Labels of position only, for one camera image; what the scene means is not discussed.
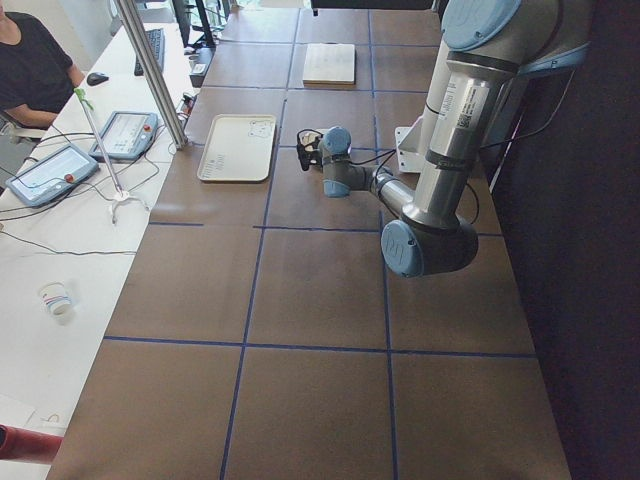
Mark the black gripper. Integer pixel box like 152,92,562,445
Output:
297,144,322,168

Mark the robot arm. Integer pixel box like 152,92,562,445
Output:
296,1,595,277

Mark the cream bear tray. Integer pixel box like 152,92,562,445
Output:
196,114,276,183

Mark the wooden cutting board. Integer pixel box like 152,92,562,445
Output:
302,43,356,86

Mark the far teach pendant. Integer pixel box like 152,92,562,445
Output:
100,111,159,163

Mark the teach pendant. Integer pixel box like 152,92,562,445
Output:
100,111,159,163
5,144,99,208

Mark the black keyboard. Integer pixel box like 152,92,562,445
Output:
133,28,165,77

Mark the white tripod stick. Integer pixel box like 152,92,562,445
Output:
73,87,150,225

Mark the black computer mouse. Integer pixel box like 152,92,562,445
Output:
86,72,109,86

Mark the near teach pendant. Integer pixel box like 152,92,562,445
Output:
5,144,99,208

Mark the person in black shirt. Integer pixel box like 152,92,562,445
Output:
1,10,84,129

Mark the paper cup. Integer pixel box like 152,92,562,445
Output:
38,281,74,321

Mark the red object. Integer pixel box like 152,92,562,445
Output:
0,425,63,465

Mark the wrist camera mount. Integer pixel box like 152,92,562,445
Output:
296,128,327,151

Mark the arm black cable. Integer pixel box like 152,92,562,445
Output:
344,147,481,226

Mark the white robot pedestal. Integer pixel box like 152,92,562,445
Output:
393,0,481,175

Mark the aluminium frame post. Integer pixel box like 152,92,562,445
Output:
114,0,188,150

